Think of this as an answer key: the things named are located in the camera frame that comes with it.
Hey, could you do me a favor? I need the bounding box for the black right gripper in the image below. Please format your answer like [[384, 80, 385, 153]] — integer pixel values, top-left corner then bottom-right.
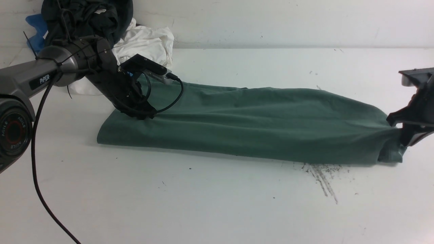
[[387, 76, 433, 147]]

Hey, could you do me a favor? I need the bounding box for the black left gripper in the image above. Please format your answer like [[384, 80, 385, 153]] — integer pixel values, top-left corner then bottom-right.
[[86, 69, 157, 120]]

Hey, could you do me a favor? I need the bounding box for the green long-sleeved shirt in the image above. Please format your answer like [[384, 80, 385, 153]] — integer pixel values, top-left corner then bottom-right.
[[97, 82, 406, 165]]

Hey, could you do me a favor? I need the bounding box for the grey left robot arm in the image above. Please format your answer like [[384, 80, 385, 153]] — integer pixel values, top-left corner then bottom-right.
[[0, 36, 156, 171]]

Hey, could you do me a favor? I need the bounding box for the white crumpled garment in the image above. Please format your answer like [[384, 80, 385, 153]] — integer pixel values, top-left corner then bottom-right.
[[68, 18, 175, 96]]

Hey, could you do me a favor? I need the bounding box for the black crumpled garment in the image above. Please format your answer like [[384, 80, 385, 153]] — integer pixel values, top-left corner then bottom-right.
[[41, 0, 134, 47]]

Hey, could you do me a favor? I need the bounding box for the blue crumpled garment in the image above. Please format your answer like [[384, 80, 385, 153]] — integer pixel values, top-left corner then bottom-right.
[[25, 14, 48, 54]]

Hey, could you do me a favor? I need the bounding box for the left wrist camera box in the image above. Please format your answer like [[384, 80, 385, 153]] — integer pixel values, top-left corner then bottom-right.
[[120, 54, 175, 85]]

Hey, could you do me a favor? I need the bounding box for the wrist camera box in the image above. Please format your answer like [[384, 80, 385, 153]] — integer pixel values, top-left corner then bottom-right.
[[120, 54, 175, 85], [398, 67, 434, 87]]

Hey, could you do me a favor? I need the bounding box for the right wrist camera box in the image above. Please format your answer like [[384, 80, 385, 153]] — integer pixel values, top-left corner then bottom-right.
[[398, 67, 434, 87]]

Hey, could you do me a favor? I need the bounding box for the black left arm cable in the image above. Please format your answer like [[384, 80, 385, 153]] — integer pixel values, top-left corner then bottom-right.
[[31, 73, 184, 244]]

